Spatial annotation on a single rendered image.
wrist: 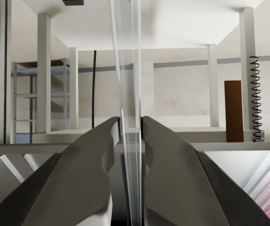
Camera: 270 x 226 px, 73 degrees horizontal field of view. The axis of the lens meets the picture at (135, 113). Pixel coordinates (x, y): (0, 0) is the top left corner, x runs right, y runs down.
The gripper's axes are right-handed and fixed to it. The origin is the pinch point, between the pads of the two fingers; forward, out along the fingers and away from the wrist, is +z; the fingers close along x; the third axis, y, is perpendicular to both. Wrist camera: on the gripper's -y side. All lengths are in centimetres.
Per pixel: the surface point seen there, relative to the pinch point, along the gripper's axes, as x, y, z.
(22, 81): -220, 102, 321
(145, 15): 2.9, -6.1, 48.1
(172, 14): 12, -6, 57
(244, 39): 34, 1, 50
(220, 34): 35, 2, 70
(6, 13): -32, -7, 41
